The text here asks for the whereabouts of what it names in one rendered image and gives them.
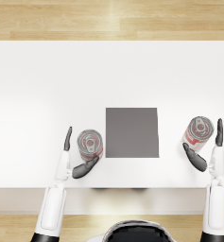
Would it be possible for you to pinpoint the red can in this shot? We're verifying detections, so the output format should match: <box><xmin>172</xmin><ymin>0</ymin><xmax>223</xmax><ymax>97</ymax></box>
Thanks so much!
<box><xmin>77</xmin><ymin>129</ymin><xmax>104</xmax><ymax>163</ymax></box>
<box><xmin>181</xmin><ymin>115</ymin><xmax>215</xmax><ymax>154</ymax></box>

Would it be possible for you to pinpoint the dark grey square mat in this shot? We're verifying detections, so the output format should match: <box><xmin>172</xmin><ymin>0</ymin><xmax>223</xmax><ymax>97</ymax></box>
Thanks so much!
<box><xmin>105</xmin><ymin>107</ymin><xmax>160</xmax><ymax>159</ymax></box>

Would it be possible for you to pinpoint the dark round robot body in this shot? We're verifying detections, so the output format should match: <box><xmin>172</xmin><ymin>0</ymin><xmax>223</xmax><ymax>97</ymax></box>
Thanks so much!
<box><xmin>84</xmin><ymin>219</ymin><xmax>178</xmax><ymax>242</ymax></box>

